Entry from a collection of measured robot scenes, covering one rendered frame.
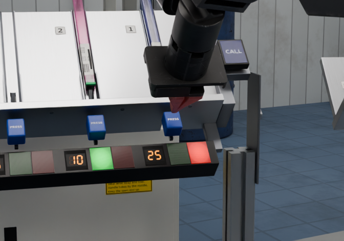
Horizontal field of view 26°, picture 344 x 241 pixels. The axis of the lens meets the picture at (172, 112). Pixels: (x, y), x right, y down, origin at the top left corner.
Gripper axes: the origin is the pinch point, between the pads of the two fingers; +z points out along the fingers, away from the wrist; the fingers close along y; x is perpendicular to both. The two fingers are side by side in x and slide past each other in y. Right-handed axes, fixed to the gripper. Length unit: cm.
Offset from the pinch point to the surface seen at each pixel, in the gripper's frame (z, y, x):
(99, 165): 4.8, 10.8, 6.1
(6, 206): 41.2, 23.0, -8.7
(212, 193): 184, -64, -87
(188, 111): 4.2, -3.2, -2.0
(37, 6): 236, -3, -246
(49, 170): 4.7, 17.6, 6.5
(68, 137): 32.7, 11.3, -17.4
